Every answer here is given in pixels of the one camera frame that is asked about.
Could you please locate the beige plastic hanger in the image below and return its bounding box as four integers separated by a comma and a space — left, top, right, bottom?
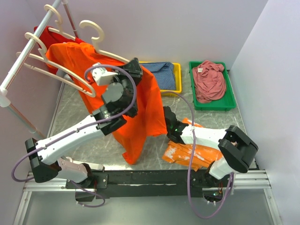
79, 20, 129, 63

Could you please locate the beige empty hanger front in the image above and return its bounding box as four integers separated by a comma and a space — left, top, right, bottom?
24, 32, 96, 98

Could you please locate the blue checkered shirt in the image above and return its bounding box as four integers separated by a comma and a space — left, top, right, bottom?
142, 62, 176, 90

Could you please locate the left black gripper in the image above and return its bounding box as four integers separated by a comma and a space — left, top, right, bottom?
107, 57, 143, 114

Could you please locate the beige hanger holding red shirt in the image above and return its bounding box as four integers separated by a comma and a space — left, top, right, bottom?
44, 4, 75, 41

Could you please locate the bright orange t shirt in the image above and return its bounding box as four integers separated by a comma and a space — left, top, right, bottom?
45, 42, 168, 165

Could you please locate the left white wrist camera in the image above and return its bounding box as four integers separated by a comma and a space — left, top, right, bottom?
91, 63, 117, 86

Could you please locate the red t shirt on hanger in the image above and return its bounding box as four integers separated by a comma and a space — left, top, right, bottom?
39, 26, 86, 78

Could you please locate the green plastic bin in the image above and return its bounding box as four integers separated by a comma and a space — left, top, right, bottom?
189, 61, 236, 111

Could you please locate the black base bar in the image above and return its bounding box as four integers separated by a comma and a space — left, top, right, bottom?
65, 169, 232, 202

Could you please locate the metal clothes rack rail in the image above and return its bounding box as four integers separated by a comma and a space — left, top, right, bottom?
0, 0, 68, 139

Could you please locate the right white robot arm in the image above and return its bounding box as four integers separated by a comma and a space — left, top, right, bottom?
163, 106, 258, 187

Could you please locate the orange cloth with white paint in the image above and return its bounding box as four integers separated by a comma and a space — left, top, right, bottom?
161, 117, 225, 171

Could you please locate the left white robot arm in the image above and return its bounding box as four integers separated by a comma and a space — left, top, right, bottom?
25, 58, 143, 188

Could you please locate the pink crumpled shirt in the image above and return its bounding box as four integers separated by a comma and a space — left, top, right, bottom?
192, 60, 227, 104

